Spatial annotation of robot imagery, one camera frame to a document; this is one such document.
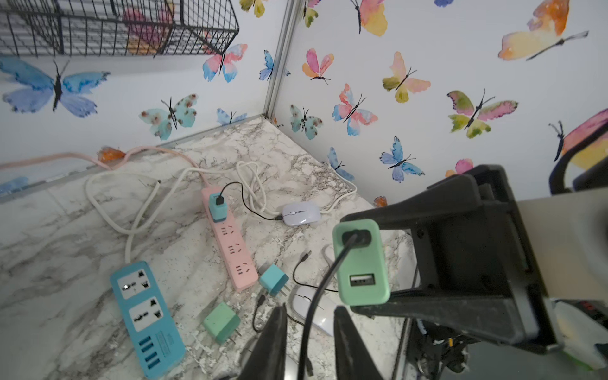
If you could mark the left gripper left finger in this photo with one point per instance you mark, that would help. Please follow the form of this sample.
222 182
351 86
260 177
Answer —
265 356

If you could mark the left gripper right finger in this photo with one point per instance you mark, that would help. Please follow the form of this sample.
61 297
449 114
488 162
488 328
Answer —
353 361

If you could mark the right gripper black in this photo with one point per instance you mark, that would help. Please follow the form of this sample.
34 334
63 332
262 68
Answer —
478 271

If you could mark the white mouse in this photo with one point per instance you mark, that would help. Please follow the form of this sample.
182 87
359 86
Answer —
324 313

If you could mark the green charger front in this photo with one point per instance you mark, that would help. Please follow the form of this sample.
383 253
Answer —
221 323

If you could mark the green charger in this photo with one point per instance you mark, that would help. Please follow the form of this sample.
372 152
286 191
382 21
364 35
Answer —
221 323
362 276

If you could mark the teal charger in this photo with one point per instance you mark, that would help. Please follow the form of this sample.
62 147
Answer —
217 207
273 280

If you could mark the pink power strip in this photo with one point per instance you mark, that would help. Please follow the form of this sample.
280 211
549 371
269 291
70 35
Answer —
236 255

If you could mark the blue power strip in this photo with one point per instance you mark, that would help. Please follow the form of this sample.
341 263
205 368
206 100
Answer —
153 332

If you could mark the lavender mouse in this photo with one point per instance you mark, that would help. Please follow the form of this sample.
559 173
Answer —
301 213

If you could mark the teal charger back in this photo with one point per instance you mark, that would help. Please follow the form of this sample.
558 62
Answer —
217 207

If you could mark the black wire wall basket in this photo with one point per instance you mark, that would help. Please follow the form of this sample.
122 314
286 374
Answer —
35 28

